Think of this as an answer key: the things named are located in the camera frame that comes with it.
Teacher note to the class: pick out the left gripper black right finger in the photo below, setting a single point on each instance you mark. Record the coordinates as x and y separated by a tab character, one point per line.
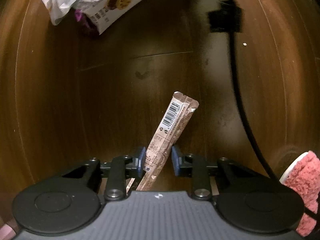
194	167

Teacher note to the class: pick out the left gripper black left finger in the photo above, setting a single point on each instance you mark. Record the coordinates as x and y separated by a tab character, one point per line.
119	170

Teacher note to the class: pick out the brown snack bar wrapper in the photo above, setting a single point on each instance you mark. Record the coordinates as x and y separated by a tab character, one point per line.
174	121

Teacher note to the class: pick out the purple snack bag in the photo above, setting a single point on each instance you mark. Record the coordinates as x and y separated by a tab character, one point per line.
83	21

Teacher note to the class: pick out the pink fuzzy slipper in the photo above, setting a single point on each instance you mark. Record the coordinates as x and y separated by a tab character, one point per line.
303	176

